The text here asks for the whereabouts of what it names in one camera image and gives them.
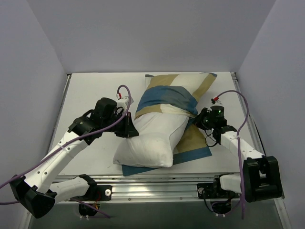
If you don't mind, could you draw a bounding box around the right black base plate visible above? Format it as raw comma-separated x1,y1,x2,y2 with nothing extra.
196,183,239,199

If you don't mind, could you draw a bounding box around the white pillow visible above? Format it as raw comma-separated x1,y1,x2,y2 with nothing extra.
113,112,189,168

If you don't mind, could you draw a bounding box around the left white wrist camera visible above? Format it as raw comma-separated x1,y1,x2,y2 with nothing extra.
116,94,134,110

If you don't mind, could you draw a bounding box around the thin black cable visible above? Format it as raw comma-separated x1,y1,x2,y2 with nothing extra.
204,128,221,148

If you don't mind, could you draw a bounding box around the checked blue beige pillowcase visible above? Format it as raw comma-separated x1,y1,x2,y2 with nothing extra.
121,72,217,176

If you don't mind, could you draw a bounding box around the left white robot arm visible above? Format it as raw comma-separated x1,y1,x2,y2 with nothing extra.
10,96,139,219

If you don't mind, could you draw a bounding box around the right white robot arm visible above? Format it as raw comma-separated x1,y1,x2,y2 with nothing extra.
195,105,283,203

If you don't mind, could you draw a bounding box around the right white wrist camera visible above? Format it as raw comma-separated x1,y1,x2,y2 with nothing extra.
211,97,224,107

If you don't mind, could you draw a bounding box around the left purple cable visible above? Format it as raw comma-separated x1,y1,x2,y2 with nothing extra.
0,84,132,219

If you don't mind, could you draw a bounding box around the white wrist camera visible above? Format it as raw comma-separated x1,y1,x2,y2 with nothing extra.
116,94,134,110
211,97,224,107

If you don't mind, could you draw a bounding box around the aluminium rail frame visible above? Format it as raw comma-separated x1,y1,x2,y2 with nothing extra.
29,72,291,229

